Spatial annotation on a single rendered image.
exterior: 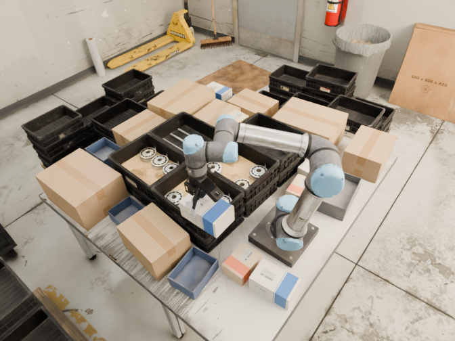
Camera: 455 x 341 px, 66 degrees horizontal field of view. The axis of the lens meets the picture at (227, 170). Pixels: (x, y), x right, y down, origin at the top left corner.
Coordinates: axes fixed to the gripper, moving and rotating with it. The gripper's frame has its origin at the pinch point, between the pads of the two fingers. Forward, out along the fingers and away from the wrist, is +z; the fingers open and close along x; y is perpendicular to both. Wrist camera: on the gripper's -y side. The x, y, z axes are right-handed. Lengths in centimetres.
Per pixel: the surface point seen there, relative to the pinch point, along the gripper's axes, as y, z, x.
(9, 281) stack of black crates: 93, 61, 70
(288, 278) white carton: -35.9, 32.0, -9.7
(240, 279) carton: -17.9, 35.6, 2.2
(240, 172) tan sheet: 20, 28, -48
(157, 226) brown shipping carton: 27.4, 24.6, 9.0
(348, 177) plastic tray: -29, 34, -86
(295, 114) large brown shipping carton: 20, 21, -107
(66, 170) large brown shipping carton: 97, 20, 15
